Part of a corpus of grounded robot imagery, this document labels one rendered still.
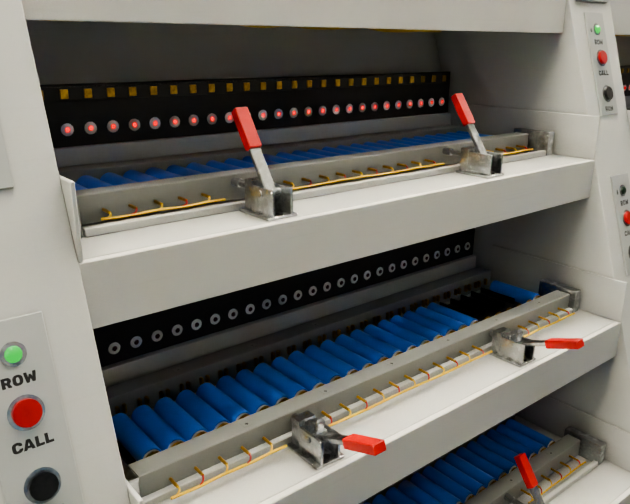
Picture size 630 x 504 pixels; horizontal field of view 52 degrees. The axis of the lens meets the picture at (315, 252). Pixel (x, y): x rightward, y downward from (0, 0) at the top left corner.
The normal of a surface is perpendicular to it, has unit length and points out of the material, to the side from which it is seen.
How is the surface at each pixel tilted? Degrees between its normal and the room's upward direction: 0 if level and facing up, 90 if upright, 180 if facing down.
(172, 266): 108
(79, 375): 90
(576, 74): 90
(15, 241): 90
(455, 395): 18
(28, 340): 90
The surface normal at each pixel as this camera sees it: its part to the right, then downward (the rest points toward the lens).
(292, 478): 0.00, -0.95
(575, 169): 0.63, 0.24
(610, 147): 0.60, -0.07
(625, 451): -0.77, 0.19
